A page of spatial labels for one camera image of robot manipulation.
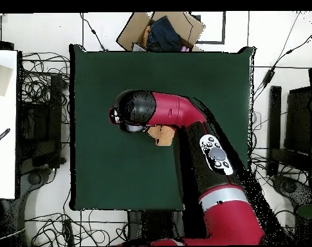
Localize tan terry towel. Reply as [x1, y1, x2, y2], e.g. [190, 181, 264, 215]
[145, 124, 176, 147]

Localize orange cloth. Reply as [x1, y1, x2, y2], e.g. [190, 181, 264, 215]
[141, 25, 152, 48]

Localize dark blue jeans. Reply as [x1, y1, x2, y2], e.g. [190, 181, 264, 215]
[147, 15, 183, 52]

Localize white desk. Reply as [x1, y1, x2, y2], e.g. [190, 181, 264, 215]
[0, 50, 18, 199]

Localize black stand base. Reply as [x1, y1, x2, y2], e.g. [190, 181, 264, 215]
[271, 174, 312, 209]
[19, 167, 56, 201]

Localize beige box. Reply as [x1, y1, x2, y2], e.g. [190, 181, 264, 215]
[0, 61, 13, 97]

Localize brown cardboard box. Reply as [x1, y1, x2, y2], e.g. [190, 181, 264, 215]
[116, 11, 206, 52]

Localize black stand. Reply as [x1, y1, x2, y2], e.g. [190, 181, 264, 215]
[266, 85, 312, 177]
[17, 74, 66, 176]

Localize black power strip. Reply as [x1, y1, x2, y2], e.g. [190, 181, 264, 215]
[62, 218, 75, 246]

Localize black striped tool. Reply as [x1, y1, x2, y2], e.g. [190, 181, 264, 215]
[0, 127, 12, 149]

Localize thin black cable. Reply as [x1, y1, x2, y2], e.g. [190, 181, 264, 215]
[80, 12, 109, 51]

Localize black cable with adapter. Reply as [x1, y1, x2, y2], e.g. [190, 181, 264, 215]
[253, 28, 312, 102]

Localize dark green table cloth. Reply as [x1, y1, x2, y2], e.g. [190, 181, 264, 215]
[69, 44, 255, 212]

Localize black cable tangle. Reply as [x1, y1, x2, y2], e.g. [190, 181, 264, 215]
[24, 210, 128, 246]
[19, 51, 71, 124]
[248, 146, 311, 245]

